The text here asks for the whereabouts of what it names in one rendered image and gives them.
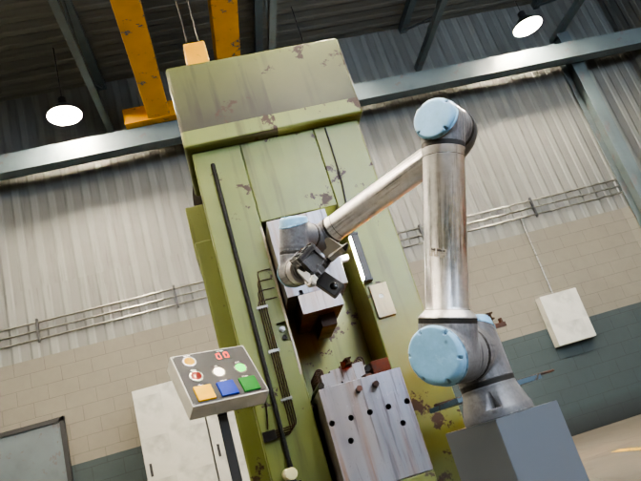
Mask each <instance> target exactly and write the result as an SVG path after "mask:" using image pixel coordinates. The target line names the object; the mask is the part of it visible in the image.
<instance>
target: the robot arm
mask: <svg viewBox="0 0 641 481"><path fill-rule="evenodd" d="M414 128H415V131H416V133H417V134H418V136H419V137H420V138H421V143H422V148H421V149H420V150H418V151H417V152H415V153H414V154H413V155H411V156H410V157H408V158H407V159H406V160H404V161H403V162H401V163H400V164H399V165H397V166H396V167H395V168H393V169H392V170H391V171H389V172H388V173H387V174H385V175H384V176H382V177H381V178H379V179H378V180H377V181H375V182H374V183H373V184H371V185H370V186H369V187H367V188H366V189H364V190H363V191H362V192H360V193H359V194H358V195H356V196H355V197H354V198H352V199H350V200H349V201H348V202H346V203H345V204H344V205H343V206H342V207H341V208H339V209H338V210H337V211H335V212H334V213H332V214H331V215H330V216H328V217H326V218H324V219H323V220H321V221H320V222H319V223H317V224H315V223H311V222H308V218H307V217H306V216H290V217H284V218H281V219H280V220H279V267H278V271H277V275H278V279H279V281H280V282H281V283H282V284H283V285H285V286H287V287H291V288H296V287H300V286H302V285H305V284H306V285H307V286H308V287H309V288H310V287H314V286H316V287H318V288H319V289H321V290H322V291H324V292H325V293H327V294H328V295H329V296H331V297H332V298H334V299H336V298H337V297H338V296H339V295H340V294H341V292H342V291H343V289H344V284H343V283H342V282H340V281H339V280H337V279H336V278H334V277H333V276H331V275H330V274H328V273H327V272H325V270H326V269H327V268H328V267H329V265H330V264H331V263H330V262H331V261H334V260H335V259H336V258H337V257H339V256H340V255H341V254H343V253H344V252H346V251H347V249H348V245H349V244H348V242H347V243H345V244H340V241H341V240H342V239H343V238H344V237H346V236H347V235H348V234H350V233H351V232H353V231H354V230H356V229H357V228H358V227H360V226H361V225H363V224H364V223H366V222H367V221H368V220H370V219H372V218H373V217H374V216H376V215H377V214H379V213H380V212H381V211H382V210H383V209H385V208H386V207H388V206H389V205H391V204H392V203H393V202H395V201H396V200H398V199H400V198H401V197H402V196H404V195H405V194H407V193H408V192H409V191H411V190H412V189H414V188H415V187H417V186H418V185H419V184H421V183H423V186H424V277H425V310H424V312H423V313H422V314H421V315H420V316H419V317H418V327H419V330H418V331H417V332H416V333H415V334H414V336H413V337H412V339H411V341H410V344H409V348H408V354H409V362H410V364H411V367H412V368H413V370H414V372H415V373H416V374H417V375H418V377H419V378H421V379H422V380H423V381H425V382H426V383H428V384H430V385H432V386H438V387H452V386H455V385H458V386H459V389H460V391H461V393H462V396H463V415H464V418H463V420H464V423H465V427H466V428H468V427H472V426H475V425H479V424H482V423H484V422H488V421H491V420H494V419H497V418H501V417H504V416H507V415H509V414H513V413H516V412H519V411H522V410H525V409H528V408H533V407H534V405H533V402H532V400H531V398H529V397H528V396H527V394H526V393H525V392H524V390H523V389H522V388H521V387H520V385H519V384H518V383H517V381H516V379H515V377H514V374H513V372H512V369H511V367H510V364H509V362H508V359H507V356H506V353H505V351H504V348H503V346H502V343H501V341H500V338H499V335H498V333H497V330H496V326H495V325H494V323H493V322H492V321H491V319H490V317H489V316H487V315H485V314H476V315H475V314H474V313H473V312H472V311H471V310H470V308H469V292H468V260H467V229H466V197H465V157H466V156H467V155H468V153H469V152H470V151H471V149H472V147H473V145H474V143H475V141H476V137H477V125H476V122H475V120H474V118H473V116H472V115H471V114H469V113H468V112H466V111H464V110H463V109H461V108H460V107H458V106H457V105H456V104H455V103H454V102H453V101H451V100H447V99H445V98H442V97H436V98H432V99H429V100H427V101H426V102H425V103H424V104H423V105H422V106H421V108H420V109H419V110H418V111H417V113H416V114H415V117H414ZM332 252H333V253H332ZM321 254H324V256H325V257H326V258H324V257H323V256H322V255H321Z"/></svg>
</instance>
